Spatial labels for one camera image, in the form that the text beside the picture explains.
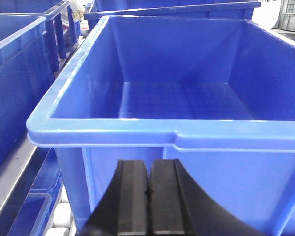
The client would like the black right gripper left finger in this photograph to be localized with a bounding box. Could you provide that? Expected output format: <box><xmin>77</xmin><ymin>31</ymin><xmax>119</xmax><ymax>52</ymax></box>
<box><xmin>79</xmin><ymin>160</ymin><xmax>148</xmax><ymax>236</ymax></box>

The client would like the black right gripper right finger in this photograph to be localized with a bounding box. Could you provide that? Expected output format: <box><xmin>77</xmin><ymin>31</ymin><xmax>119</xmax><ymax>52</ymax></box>
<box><xmin>149</xmin><ymin>159</ymin><xmax>262</xmax><ymax>236</ymax></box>

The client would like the lower blue bin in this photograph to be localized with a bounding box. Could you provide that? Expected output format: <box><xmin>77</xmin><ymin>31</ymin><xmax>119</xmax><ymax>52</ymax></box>
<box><xmin>0</xmin><ymin>171</ymin><xmax>62</xmax><ymax>236</ymax></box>

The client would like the blue bin under gripper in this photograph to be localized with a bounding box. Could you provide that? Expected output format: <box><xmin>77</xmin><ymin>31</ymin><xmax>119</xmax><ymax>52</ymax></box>
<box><xmin>27</xmin><ymin>16</ymin><xmax>295</xmax><ymax>236</ymax></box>

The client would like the blue bin left of gripper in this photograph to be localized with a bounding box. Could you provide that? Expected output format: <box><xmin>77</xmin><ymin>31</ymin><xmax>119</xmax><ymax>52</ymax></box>
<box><xmin>0</xmin><ymin>14</ymin><xmax>54</xmax><ymax>166</ymax></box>

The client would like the blue bin behind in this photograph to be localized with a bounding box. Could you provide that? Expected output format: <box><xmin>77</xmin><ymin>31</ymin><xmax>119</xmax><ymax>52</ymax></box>
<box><xmin>84</xmin><ymin>0</ymin><xmax>261</xmax><ymax>30</ymax></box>

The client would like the steel shelf rail between bins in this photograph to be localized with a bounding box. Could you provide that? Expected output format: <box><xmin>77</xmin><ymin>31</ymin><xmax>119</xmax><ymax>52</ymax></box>
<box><xmin>0</xmin><ymin>137</ymin><xmax>50</xmax><ymax>236</ymax></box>

